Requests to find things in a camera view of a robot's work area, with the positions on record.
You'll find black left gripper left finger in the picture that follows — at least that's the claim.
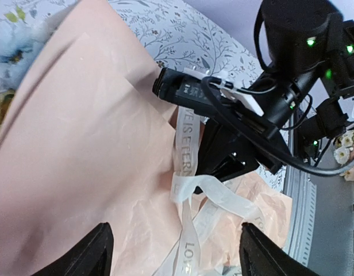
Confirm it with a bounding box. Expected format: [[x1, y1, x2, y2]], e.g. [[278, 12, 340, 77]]
[[33, 223, 113, 276]]

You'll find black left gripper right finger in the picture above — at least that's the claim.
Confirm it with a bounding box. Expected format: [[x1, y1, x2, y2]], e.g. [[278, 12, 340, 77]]
[[240, 223, 318, 276]]

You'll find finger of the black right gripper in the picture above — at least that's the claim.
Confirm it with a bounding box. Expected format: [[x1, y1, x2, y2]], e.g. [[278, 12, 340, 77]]
[[196, 119, 286, 191]]

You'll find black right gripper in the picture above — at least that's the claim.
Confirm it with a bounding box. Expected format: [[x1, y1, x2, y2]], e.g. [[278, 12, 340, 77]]
[[254, 1, 354, 129]]

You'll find white lace ribbon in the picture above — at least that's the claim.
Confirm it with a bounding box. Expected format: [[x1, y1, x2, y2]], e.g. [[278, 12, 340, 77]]
[[154, 108, 266, 275]]

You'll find beige wrapping paper sheet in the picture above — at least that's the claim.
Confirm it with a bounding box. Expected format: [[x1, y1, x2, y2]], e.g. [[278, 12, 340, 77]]
[[0, 0, 294, 276]]

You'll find blue fake flower stem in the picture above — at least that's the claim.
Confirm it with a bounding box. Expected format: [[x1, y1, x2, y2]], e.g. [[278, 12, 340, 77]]
[[0, 6, 51, 93]]

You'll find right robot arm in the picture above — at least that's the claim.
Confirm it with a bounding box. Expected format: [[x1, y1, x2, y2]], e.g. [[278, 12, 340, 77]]
[[197, 1, 354, 181]]

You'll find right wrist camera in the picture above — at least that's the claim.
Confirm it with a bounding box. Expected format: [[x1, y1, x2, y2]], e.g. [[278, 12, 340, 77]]
[[152, 67, 281, 139]]

